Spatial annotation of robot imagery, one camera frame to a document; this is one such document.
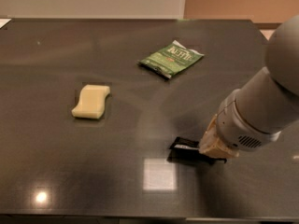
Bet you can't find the black rxbar chocolate wrapper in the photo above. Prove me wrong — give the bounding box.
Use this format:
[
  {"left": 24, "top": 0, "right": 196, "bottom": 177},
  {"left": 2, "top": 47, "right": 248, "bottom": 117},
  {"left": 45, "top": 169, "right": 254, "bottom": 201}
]
[{"left": 169, "top": 136, "right": 227, "bottom": 165}]

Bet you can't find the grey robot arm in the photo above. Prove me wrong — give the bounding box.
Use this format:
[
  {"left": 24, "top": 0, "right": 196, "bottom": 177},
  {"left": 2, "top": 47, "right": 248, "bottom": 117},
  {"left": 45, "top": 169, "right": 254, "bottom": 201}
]
[{"left": 198, "top": 16, "right": 299, "bottom": 159}]

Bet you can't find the yellow sponge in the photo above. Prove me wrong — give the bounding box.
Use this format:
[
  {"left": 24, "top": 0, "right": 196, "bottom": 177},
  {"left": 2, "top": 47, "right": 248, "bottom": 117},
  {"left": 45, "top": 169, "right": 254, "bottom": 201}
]
[{"left": 71, "top": 85, "right": 110, "bottom": 119}]

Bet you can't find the green Kettle chips bag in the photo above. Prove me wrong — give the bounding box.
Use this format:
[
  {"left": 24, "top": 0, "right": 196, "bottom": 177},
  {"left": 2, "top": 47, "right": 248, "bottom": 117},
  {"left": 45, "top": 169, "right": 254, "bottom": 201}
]
[{"left": 139, "top": 40, "right": 204, "bottom": 79}]

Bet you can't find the white paper at table corner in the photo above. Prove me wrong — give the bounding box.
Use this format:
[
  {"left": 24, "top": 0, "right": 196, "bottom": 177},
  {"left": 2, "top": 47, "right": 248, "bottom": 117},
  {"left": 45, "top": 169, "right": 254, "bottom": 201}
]
[{"left": 0, "top": 19, "right": 11, "bottom": 29}]

